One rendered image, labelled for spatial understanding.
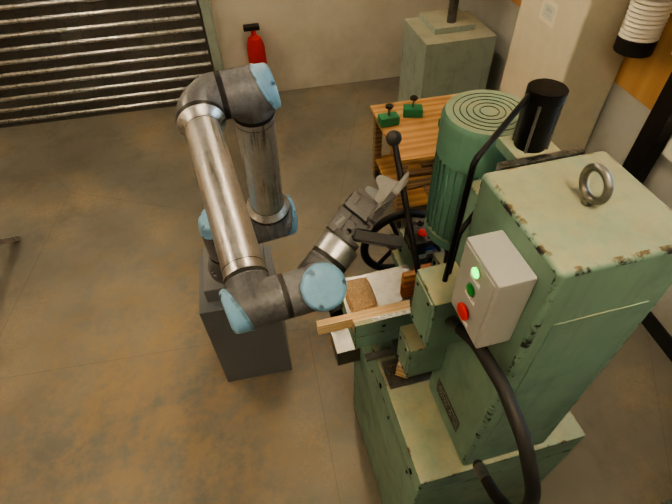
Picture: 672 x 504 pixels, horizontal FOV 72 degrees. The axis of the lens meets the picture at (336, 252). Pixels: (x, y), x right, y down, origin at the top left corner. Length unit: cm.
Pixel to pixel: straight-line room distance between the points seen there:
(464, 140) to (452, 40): 244
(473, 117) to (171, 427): 182
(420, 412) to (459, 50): 254
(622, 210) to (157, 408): 201
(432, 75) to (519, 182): 262
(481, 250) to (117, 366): 207
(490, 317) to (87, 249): 270
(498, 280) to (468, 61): 283
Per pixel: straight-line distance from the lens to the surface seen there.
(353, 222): 104
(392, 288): 137
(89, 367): 257
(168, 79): 414
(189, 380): 234
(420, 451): 125
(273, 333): 198
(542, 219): 71
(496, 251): 70
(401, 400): 130
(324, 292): 86
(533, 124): 80
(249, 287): 87
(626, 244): 72
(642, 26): 236
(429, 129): 271
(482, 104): 97
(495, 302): 68
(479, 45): 340
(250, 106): 121
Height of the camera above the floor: 197
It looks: 47 degrees down
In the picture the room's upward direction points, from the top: 2 degrees counter-clockwise
